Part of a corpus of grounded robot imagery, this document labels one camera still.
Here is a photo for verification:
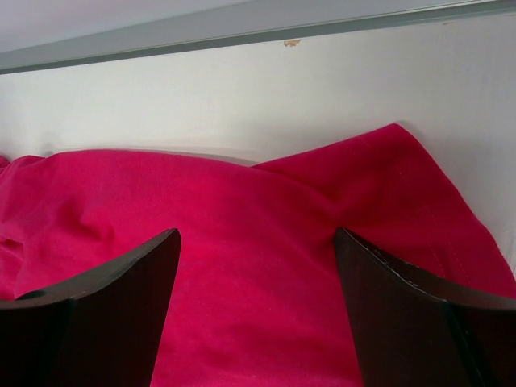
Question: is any magenta t shirt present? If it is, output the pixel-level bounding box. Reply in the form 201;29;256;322
1;124;515;386

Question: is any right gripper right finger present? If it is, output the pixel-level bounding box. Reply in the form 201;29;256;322
334;228;515;386

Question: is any rear aluminium frame rail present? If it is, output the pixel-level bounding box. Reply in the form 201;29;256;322
1;1;515;74

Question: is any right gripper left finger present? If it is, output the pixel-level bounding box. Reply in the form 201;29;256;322
1;229;181;386

